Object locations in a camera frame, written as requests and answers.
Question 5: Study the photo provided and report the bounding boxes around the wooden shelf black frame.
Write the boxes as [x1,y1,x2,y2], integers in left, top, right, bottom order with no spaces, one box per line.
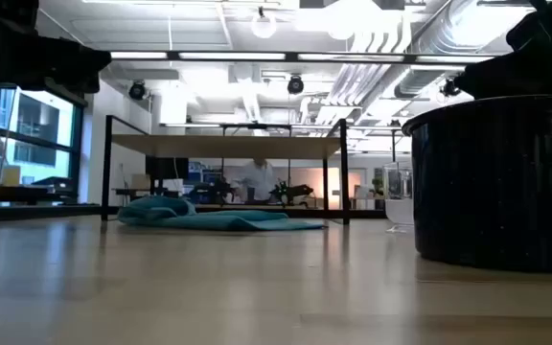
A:
[101,114,352,226]

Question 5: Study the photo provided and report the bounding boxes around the green potted plant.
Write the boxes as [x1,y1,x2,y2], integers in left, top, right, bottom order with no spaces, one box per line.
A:
[371,176,385,210]

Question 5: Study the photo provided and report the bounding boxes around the yellow box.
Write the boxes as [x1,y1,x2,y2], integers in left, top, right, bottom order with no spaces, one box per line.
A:
[1,166,22,187]

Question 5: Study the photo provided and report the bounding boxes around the blue storage boxes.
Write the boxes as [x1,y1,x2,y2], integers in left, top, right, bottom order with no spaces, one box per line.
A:
[188,161,224,205]

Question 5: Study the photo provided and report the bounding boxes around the clear glass cup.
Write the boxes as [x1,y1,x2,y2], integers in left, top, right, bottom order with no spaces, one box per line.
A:
[383,161,415,235]

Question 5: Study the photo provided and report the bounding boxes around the black background rig frame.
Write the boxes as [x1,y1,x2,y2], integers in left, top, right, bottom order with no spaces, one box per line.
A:
[160,122,404,167]

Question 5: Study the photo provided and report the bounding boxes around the black computer monitor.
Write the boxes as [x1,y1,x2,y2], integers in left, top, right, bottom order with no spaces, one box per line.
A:
[145,156,190,194]

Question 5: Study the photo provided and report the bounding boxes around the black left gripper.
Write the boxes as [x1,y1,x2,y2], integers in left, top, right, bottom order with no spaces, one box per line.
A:
[0,0,113,87]

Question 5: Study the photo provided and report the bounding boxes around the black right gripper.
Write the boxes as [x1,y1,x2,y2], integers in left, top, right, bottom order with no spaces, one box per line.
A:
[452,0,552,100]

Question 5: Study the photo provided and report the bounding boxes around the dark background desk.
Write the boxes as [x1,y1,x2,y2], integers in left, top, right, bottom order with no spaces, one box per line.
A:
[0,175,79,206]

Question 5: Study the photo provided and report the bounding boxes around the black speckled enamel mug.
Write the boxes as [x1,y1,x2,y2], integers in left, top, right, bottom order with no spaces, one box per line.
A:
[402,94,552,274]

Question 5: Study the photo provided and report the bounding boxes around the long ceiling light bar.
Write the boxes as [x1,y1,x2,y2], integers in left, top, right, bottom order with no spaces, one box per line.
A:
[107,50,497,64]

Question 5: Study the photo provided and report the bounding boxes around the window with black frame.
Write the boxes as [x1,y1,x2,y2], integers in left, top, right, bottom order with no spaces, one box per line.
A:
[0,86,85,205]

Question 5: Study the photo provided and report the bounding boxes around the black table frame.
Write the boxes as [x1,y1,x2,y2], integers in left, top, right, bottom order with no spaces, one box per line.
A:
[0,203,387,221]

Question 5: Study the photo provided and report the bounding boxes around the person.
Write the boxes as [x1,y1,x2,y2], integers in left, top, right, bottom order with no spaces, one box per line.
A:
[230,157,280,205]

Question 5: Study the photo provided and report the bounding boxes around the teal cloth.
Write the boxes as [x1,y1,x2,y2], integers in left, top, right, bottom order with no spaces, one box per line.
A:
[116,195,328,233]

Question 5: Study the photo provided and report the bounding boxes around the round white ceiling lamp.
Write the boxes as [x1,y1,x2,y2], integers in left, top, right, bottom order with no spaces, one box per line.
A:
[250,7,279,40]

